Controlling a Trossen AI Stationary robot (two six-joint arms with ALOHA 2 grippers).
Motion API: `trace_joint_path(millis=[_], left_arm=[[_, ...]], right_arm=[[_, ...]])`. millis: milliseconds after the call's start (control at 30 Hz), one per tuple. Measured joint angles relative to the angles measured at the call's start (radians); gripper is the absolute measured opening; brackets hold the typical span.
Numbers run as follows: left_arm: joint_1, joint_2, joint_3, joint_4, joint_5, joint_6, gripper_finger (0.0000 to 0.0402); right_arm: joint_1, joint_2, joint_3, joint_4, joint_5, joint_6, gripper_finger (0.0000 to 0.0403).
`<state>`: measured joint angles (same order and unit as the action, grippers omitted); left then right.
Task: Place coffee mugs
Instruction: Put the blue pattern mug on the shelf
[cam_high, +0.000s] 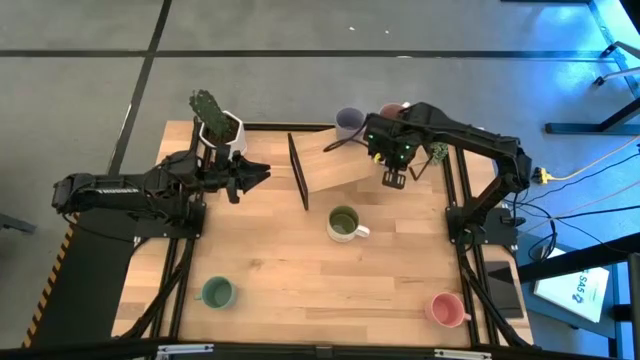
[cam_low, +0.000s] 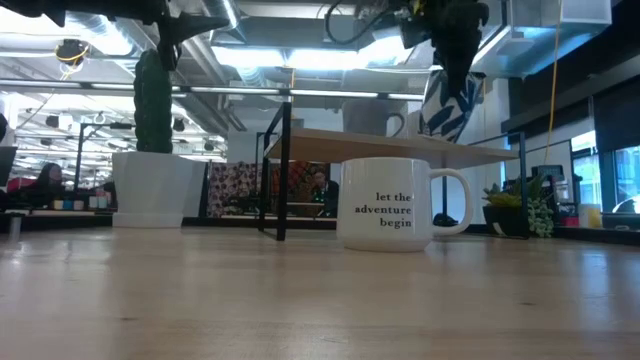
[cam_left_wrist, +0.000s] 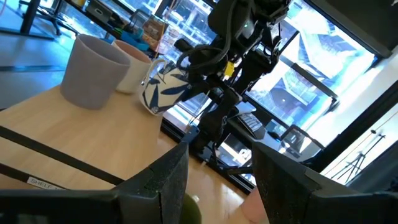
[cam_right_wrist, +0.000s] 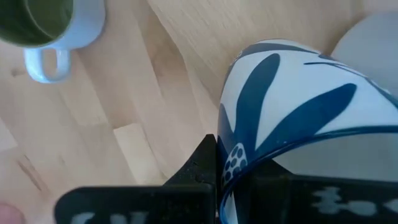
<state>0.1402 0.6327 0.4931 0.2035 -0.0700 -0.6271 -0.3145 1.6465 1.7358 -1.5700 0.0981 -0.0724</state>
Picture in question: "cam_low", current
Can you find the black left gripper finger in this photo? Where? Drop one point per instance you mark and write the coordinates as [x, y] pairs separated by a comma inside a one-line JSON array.
[[168, 55], [192, 26]]

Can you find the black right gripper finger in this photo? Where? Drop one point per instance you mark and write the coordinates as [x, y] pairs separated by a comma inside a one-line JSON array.
[[457, 60]]

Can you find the blue leaf pattern mug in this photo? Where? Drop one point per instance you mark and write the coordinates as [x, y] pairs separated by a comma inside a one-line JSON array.
[[440, 120]]

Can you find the grey mug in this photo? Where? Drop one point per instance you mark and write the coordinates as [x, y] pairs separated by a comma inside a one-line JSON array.
[[370, 117]]

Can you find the white mug with black lettering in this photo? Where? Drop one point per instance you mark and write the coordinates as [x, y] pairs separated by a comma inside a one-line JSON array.
[[370, 205]]

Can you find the tall green cactus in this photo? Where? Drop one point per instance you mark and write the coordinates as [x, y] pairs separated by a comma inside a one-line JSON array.
[[152, 110]]

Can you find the white faceted plant pot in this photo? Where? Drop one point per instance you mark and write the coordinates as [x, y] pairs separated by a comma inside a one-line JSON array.
[[152, 190]]

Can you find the small black screen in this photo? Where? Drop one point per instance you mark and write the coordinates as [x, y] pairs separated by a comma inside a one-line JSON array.
[[547, 173]]

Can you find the floral patterned panel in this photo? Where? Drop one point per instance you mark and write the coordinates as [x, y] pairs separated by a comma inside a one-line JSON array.
[[232, 187]]

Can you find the succulents in black pot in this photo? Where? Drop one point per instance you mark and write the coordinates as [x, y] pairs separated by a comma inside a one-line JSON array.
[[510, 215]]

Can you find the person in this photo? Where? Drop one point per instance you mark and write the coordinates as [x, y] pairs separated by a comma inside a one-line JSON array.
[[327, 196], [50, 179]]

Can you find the black computer monitor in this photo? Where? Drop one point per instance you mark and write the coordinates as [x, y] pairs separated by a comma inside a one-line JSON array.
[[6, 165]]

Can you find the colourful plaid panel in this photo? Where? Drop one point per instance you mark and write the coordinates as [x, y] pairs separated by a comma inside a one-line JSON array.
[[302, 180]]

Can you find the red container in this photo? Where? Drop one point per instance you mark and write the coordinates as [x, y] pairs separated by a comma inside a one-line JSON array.
[[569, 221]]

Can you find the yellow container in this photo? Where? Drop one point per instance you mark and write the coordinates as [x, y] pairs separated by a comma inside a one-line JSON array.
[[592, 216]]

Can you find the linear ceiling light rail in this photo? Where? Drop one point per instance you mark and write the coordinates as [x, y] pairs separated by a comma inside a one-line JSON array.
[[225, 90]]

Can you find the large silver ventilation duct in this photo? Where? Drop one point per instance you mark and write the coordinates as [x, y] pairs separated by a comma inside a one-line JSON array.
[[540, 35]]

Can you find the wooden shelf black metal frame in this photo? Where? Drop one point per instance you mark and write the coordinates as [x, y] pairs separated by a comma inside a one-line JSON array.
[[380, 147]]

